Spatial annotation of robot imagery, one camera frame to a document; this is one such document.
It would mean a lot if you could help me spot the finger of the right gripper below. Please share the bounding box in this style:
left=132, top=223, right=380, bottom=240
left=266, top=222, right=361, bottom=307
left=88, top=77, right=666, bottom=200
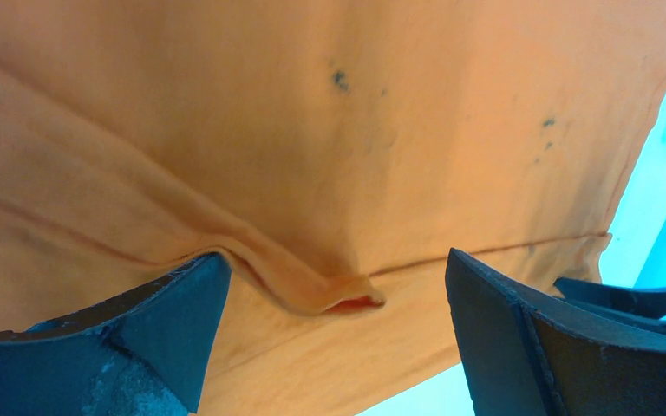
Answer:
left=553, top=277, right=666, bottom=335

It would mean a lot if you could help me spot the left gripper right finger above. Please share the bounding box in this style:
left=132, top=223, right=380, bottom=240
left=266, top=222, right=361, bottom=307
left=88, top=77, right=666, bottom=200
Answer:
left=445, top=250, right=666, bottom=415

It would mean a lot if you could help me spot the orange t shirt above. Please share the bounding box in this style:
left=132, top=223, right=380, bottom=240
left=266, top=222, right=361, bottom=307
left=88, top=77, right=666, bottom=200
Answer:
left=0, top=1, right=666, bottom=415

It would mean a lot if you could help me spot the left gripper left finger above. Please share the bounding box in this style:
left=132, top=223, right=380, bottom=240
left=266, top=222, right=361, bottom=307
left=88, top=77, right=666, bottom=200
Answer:
left=0, top=254, right=231, bottom=415

